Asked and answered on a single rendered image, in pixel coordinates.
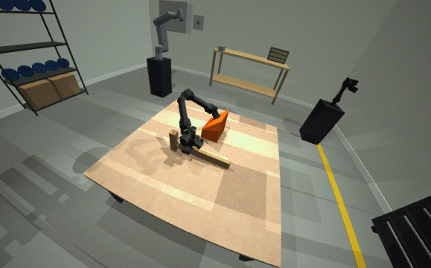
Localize wooden post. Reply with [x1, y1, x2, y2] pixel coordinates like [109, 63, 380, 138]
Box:
[169, 130, 179, 152]

